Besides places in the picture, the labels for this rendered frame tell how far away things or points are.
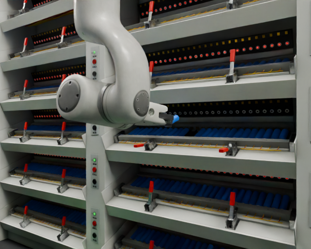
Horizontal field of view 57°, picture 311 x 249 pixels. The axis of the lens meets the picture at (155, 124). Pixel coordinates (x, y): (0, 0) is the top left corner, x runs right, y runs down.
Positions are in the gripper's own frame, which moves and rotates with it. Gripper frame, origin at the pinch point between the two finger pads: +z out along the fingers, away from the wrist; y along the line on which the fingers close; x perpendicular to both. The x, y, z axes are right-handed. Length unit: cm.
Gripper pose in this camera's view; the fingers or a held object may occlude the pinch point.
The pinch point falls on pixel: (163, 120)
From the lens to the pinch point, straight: 77.3
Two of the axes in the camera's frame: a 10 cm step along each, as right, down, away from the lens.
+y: -8.3, 0.0, 5.6
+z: 5.6, 1.3, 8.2
